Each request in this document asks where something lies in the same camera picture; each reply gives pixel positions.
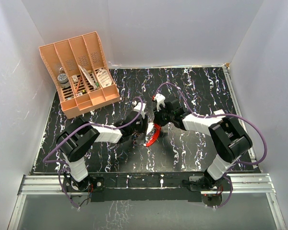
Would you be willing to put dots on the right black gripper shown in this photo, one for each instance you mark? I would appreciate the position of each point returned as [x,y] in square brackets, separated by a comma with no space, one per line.
[157,119]

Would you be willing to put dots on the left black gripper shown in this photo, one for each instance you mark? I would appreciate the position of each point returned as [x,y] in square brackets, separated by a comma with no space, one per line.
[143,125]

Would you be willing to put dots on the steel key holder red handle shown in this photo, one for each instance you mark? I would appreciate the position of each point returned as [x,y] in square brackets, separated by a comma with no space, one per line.
[149,137]

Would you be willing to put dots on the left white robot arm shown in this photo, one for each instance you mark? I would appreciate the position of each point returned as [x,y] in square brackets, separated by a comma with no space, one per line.
[75,148]

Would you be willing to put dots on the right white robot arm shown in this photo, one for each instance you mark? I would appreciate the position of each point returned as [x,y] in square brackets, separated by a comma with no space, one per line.
[229,137]

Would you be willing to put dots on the white box red label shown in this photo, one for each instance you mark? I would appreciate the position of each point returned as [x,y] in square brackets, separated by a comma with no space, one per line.
[220,113]

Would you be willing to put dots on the white labelled packet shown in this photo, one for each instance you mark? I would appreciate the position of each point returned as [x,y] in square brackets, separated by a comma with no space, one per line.
[104,78]

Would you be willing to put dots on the white paper card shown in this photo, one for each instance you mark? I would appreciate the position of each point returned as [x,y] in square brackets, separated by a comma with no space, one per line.
[88,77]

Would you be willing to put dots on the red pencil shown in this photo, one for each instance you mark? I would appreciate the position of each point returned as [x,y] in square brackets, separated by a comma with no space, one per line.
[78,85]

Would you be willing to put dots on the small white eraser block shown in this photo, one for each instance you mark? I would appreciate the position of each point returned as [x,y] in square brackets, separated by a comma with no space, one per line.
[75,78]

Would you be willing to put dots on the peach desk organizer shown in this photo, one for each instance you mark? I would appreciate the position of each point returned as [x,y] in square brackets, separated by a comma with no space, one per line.
[64,57]

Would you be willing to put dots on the small grey jar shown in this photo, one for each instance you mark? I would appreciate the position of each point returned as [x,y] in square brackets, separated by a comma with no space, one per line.
[63,80]

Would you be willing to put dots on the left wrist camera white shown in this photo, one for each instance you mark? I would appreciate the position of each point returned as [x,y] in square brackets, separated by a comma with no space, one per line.
[139,107]

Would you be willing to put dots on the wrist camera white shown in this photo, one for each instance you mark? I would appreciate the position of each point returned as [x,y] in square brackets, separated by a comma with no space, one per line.
[139,107]
[160,101]

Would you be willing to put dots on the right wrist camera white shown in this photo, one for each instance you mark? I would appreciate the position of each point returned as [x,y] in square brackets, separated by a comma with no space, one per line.
[160,101]

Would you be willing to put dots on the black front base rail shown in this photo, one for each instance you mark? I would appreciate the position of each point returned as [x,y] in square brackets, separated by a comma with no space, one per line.
[152,186]

